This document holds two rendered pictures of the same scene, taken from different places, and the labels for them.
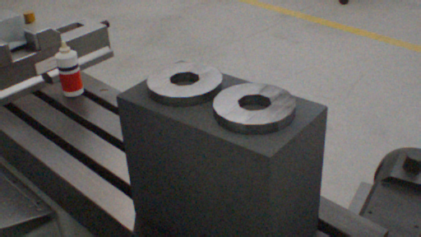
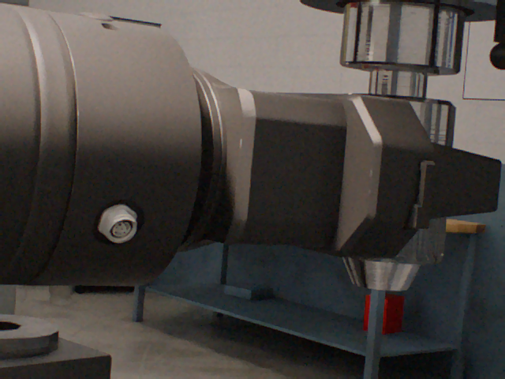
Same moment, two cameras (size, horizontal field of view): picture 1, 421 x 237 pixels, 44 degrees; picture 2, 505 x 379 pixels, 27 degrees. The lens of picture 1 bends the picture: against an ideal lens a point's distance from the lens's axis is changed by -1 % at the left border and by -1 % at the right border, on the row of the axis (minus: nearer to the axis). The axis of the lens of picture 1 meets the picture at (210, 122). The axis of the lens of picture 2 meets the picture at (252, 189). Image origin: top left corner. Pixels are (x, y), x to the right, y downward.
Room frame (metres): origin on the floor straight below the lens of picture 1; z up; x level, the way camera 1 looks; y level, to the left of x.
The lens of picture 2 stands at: (1.27, 0.25, 1.25)
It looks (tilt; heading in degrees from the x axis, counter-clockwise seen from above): 3 degrees down; 184
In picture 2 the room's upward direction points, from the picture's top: 5 degrees clockwise
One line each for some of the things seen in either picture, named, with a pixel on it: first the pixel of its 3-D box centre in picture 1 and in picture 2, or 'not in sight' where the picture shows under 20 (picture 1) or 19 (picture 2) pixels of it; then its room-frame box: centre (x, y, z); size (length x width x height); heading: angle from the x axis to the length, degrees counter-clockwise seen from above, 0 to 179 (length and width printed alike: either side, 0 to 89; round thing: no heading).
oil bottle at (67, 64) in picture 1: (68, 67); not in sight; (0.91, 0.27, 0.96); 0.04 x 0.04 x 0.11
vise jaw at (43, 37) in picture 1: (31, 31); not in sight; (1.02, 0.36, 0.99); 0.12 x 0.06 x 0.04; 46
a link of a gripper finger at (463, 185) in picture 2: not in sight; (441, 181); (0.87, 0.29, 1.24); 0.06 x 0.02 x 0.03; 126
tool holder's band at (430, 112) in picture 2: not in sight; (395, 110); (0.85, 0.28, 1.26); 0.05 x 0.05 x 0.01
